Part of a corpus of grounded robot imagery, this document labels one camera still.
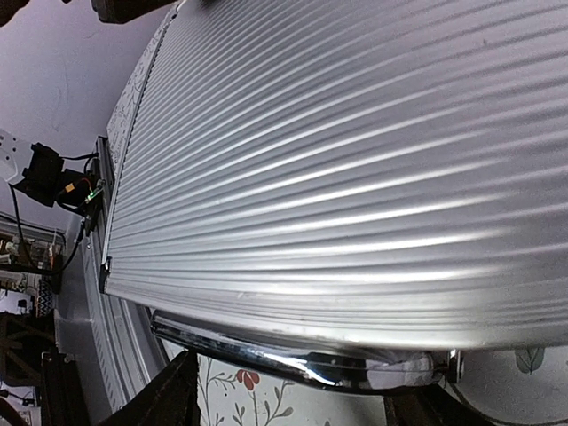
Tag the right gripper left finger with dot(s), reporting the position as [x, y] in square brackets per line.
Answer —
[169, 399]

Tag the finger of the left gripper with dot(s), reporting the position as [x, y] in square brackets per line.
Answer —
[124, 11]

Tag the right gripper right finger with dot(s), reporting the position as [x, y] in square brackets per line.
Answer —
[428, 406]

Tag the aluminium poker case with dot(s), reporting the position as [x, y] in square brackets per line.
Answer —
[348, 194]

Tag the front aluminium rail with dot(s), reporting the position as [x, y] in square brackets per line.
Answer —
[108, 338]

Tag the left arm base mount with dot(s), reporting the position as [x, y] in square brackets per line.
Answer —
[48, 181]

